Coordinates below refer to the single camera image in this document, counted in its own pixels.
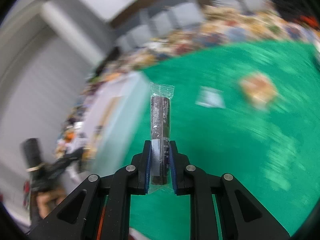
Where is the person's left hand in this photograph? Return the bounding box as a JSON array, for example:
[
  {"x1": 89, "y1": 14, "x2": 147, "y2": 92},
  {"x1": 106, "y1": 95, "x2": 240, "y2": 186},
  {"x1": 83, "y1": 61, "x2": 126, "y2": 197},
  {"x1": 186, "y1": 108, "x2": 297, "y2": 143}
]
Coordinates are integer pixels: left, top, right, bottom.
[{"x1": 36, "y1": 187, "x2": 66, "y2": 219}]

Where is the white cardboard box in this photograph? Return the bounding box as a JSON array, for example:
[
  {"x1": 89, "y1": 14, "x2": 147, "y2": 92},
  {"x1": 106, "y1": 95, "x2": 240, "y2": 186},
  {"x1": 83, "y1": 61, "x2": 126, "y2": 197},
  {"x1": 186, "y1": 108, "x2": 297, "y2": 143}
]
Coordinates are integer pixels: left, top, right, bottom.
[{"x1": 80, "y1": 72, "x2": 150, "y2": 177}]

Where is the grey curtain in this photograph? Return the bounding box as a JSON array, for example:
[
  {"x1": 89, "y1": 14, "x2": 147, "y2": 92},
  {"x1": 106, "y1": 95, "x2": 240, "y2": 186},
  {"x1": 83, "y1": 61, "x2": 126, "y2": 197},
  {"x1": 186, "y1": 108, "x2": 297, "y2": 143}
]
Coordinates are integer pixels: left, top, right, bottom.
[{"x1": 1, "y1": 0, "x2": 114, "y2": 223}]

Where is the green patterned tablecloth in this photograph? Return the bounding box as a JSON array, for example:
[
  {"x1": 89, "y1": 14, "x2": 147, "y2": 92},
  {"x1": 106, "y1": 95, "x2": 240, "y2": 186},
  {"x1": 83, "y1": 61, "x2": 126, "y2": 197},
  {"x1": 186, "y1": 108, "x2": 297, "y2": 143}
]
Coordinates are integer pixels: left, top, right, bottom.
[{"x1": 143, "y1": 41, "x2": 319, "y2": 234}]

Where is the white silver snack pouch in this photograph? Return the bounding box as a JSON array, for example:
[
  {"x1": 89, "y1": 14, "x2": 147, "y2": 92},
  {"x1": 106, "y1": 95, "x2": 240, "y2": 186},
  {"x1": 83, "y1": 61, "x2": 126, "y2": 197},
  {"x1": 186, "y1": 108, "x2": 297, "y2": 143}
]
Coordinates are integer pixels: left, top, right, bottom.
[{"x1": 195, "y1": 86, "x2": 225, "y2": 108}]

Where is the packaged bread loaf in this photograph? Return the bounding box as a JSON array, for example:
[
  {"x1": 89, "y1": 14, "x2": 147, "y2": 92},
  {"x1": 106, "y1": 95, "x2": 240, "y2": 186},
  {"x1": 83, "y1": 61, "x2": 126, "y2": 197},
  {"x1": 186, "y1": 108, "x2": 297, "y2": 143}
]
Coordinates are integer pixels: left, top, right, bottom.
[{"x1": 239, "y1": 72, "x2": 279, "y2": 111}]

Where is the floral bedsheet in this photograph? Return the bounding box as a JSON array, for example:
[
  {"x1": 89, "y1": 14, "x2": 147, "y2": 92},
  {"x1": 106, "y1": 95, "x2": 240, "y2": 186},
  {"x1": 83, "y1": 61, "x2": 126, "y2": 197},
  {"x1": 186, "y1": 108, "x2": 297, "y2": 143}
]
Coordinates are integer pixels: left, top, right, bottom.
[{"x1": 87, "y1": 5, "x2": 319, "y2": 86}]

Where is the red garment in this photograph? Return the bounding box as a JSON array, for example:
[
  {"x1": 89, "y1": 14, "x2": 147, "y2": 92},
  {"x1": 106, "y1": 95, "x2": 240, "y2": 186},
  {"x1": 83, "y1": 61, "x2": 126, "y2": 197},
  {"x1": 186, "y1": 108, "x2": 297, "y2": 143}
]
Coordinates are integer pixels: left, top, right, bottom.
[{"x1": 299, "y1": 15, "x2": 319, "y2": 29}]

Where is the black jacket pile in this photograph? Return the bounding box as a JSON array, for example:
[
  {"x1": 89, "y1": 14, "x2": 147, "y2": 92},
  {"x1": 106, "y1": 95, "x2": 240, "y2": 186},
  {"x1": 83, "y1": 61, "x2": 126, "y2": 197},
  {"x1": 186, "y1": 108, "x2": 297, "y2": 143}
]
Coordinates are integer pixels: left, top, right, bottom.
[{"x1": 272, "y1": 0, "x2": 317, "y2": 23}]

